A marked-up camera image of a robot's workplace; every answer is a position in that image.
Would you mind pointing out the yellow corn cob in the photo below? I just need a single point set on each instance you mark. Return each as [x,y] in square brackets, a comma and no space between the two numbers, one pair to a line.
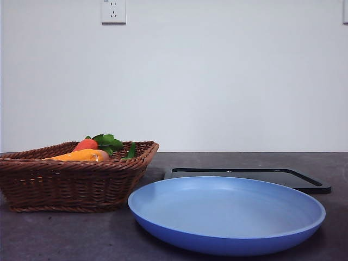
[79,155]

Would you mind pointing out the white wall socket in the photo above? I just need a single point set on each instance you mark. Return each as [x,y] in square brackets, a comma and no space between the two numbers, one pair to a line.
[114,13]

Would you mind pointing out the brown wicker basket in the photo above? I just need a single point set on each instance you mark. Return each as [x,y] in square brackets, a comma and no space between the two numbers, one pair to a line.
[68,185]

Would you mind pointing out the black rectangular tray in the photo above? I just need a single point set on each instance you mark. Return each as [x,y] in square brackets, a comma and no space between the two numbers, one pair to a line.
[244,173]

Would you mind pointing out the pale pink egg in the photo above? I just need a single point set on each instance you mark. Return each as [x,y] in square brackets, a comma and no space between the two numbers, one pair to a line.
[105,155]

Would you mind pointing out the blue round plate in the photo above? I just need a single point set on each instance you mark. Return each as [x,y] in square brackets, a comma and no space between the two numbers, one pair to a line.
[225,212]

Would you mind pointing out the orange carrot with green leaves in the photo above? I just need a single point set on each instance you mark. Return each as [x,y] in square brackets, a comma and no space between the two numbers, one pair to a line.
[85,144]

